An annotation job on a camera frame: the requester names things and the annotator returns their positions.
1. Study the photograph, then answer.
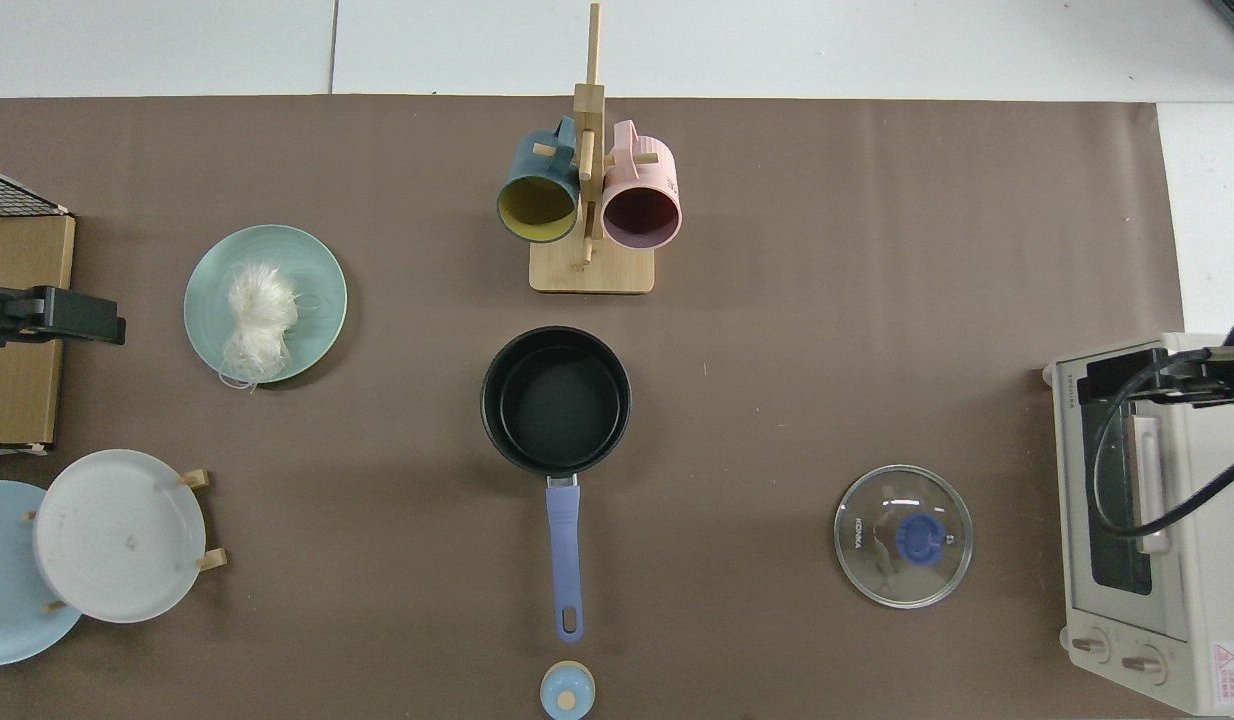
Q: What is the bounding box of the white vermicelli bundle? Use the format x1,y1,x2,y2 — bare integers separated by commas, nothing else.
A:
217,260,313,393

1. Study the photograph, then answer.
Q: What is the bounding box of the glass lid with blue knob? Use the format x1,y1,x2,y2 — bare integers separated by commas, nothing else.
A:
834,464,975,610

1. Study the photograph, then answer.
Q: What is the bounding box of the pale green plate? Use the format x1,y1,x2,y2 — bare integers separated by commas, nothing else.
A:
184,224,348,385

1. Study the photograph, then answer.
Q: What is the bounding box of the white plate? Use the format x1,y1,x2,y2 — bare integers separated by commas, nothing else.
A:
32,449,208,625

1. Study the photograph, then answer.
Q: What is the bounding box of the wooden plate rack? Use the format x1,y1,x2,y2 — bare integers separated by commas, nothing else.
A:
22,468,228,614

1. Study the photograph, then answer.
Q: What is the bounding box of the light blue plate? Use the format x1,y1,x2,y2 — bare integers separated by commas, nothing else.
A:
0,480,83,667

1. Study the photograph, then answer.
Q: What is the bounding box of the pale toaster oven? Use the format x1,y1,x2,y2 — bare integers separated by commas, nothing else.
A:
1042,332,1234,717

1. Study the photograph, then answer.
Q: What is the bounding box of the brown table cloth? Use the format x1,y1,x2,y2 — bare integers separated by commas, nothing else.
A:
0,95,1185,720

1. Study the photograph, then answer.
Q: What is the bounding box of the dark teal cup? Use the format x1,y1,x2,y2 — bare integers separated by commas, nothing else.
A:
495,117,582,244

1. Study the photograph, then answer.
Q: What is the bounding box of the wooden cup stand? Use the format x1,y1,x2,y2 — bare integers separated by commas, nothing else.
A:
529,3,656,295

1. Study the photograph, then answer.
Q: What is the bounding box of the pink ribbed cup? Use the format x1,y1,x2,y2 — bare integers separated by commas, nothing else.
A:
600,120,683,250

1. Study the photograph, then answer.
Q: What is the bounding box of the small blue round thing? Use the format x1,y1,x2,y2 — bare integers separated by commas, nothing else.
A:
540,662,596,719

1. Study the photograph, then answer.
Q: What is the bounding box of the wire basket with wooden floor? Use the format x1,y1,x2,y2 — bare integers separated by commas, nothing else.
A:
0,165,78,456

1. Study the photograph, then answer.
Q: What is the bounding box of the black pot with blue handle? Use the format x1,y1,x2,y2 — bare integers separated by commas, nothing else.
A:
480,326,633,643

